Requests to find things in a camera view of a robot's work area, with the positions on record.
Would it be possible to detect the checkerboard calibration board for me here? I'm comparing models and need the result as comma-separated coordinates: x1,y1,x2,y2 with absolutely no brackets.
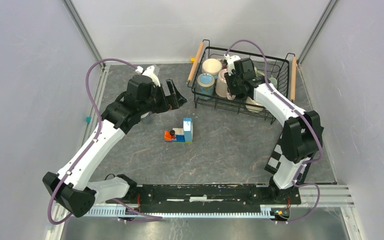
264,134,311,185

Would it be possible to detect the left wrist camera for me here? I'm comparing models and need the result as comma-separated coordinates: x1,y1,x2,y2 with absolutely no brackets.
135,65,161,87

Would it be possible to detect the green mug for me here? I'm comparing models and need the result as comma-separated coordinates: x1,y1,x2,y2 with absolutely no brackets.
254,66,266,79

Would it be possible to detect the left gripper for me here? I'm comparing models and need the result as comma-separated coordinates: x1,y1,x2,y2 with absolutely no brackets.
139,79,187,116

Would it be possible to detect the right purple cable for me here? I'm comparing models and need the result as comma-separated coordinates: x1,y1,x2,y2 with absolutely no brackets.
225,39,325,225

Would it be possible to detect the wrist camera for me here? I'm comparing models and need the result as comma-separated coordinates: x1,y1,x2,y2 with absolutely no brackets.
224,54,241,76
135,65,161,87

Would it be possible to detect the blue mug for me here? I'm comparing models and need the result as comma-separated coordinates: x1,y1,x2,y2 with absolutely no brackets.
196,73,215,100

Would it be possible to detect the cream cup lower right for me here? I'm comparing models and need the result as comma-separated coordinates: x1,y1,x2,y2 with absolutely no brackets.
245,97,264,114

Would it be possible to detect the black wire dish rack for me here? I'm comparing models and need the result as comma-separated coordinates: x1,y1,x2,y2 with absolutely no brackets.
187,39,294,124

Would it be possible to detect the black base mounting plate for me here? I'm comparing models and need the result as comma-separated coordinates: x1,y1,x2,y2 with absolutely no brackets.
121,183,302,214

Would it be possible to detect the pink mug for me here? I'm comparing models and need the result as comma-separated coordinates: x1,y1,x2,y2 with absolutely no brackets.
215,68,236,100

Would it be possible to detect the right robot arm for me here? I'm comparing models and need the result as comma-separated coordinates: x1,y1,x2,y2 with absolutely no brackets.
224,54,323,204

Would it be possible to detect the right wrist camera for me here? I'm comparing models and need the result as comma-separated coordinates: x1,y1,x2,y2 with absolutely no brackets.
224,54,241,76

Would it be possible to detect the grey blue small cup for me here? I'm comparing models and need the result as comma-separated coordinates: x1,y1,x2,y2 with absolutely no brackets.
141,112,151,119

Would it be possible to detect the cream floral mug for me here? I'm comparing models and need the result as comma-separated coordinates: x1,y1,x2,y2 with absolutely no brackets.
202,58,223,77

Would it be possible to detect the toy block structure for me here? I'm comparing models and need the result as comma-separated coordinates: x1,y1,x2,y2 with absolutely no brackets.
164,117,193,143

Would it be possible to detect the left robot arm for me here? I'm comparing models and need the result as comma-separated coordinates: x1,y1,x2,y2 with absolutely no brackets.
42,75,187,218

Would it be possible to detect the slotted cable duct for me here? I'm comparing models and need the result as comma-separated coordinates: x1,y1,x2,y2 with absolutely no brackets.
83,204,275,220

